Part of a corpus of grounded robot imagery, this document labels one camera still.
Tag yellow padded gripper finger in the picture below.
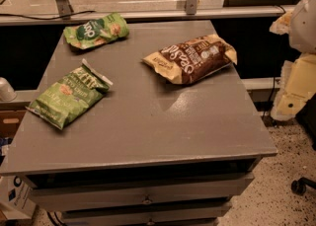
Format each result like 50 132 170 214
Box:
270 11 292 35
271 53 316 121

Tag green jalapeno chip bag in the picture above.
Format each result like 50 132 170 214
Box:
27 59 113 130

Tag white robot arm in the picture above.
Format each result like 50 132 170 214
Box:
270 0 316 121

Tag brown sea salt chip bag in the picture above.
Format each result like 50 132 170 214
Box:
143 34 237 85

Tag green dark-logo snack bag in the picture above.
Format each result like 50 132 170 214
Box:
63 13 129 50

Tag white paper bag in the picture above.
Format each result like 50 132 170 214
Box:
0 176 36 220

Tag black chair caster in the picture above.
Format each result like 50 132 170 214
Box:
291 177 316 195

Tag white cup-shaped object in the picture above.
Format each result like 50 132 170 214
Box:
0 77 17 102

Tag cardboard box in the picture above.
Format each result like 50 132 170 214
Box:
0 111 26 137

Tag black hanging cable right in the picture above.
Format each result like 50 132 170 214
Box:
262 4 287 120

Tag black cable on ledge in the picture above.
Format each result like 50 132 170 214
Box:
0 9 97 21

